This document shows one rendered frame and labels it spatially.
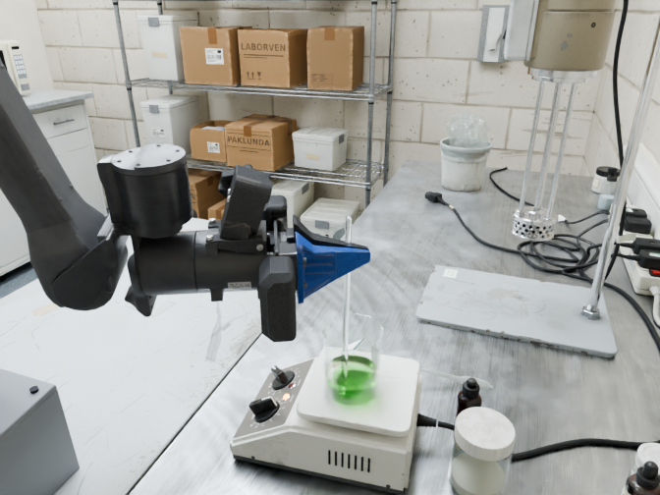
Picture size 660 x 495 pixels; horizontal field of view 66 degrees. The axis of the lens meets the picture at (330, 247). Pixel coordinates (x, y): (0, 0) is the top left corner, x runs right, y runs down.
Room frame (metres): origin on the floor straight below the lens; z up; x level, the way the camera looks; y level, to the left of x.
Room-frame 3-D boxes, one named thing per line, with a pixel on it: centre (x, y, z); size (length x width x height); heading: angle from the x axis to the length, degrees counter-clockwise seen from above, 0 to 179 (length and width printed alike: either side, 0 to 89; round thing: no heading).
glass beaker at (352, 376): (0.44, -0.02, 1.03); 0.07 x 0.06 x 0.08; 158
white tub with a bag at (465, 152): (1.41, -0.38, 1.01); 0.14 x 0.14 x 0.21
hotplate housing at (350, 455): (0.46, -0.01, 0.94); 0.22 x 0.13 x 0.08; 75
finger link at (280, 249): (0.43, 0.04, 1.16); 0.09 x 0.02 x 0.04; 6
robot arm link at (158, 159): (0.41, 0.17, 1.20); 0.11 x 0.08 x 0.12; 98
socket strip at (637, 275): (0.97, -0.64, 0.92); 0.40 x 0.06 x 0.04; 160
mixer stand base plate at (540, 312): (0.75, -0.31, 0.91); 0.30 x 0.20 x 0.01; 70
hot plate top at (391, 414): (0.45, -0.04, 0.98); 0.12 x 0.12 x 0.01; 75
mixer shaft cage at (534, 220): (0.75, -0.32, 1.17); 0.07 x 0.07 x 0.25
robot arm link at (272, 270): (0.42, 0.08, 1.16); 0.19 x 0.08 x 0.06; 6
